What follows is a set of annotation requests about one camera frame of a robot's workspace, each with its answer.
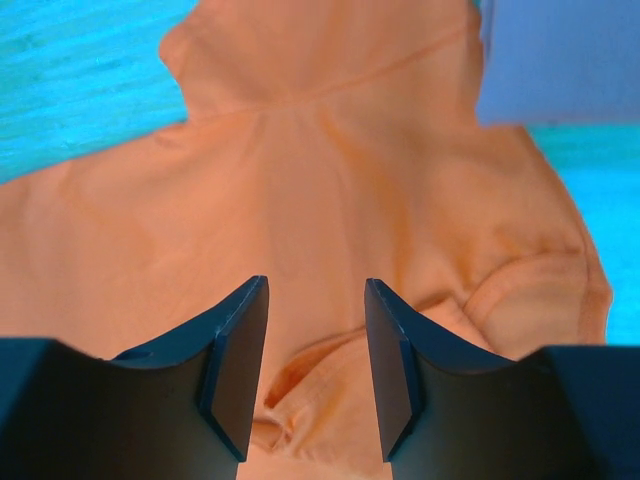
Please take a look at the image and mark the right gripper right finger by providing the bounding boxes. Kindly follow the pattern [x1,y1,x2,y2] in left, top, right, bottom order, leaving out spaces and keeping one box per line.
[365,279,639,479]

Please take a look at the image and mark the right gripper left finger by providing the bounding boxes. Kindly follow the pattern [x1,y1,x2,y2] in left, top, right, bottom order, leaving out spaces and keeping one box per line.
[1,276,269,479]

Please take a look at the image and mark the folded pink t shirt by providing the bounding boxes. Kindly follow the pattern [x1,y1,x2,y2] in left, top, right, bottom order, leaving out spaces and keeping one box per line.
[476,1,639,125]

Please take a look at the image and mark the orange t shirt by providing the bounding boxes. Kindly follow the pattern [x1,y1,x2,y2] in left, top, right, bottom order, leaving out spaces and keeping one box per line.
[1,1,612,479]

